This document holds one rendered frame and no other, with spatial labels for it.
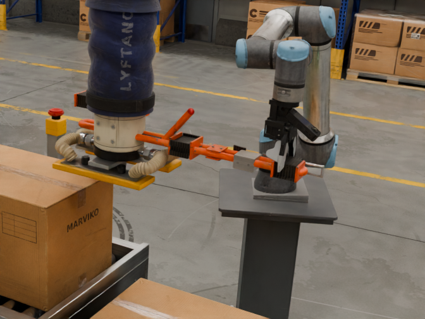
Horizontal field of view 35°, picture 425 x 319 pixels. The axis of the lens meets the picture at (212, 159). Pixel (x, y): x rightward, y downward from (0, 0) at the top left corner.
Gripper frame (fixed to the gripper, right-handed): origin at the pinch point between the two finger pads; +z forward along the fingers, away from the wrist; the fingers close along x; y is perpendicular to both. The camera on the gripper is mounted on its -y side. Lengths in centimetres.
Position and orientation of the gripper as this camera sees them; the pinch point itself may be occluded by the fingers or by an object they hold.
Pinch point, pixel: (286, 165)
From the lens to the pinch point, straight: 206.7
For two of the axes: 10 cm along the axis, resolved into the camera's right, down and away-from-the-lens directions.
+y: -9.0, -2.0, 3.8
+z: -0.7, 9.4, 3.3
